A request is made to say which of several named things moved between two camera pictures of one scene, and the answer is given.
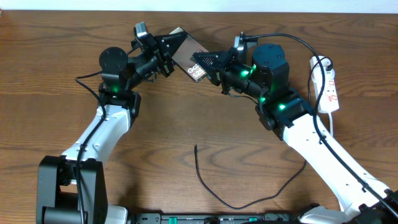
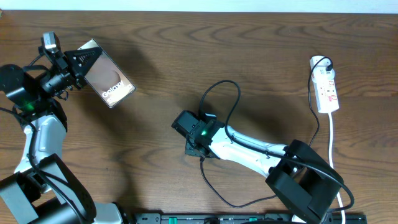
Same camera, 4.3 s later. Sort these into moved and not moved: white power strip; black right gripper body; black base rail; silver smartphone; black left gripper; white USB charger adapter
Moved: silver smartphone; black left gripper; black right gripper body
Not moved: white power strip; white USB charger adapter; black base rail
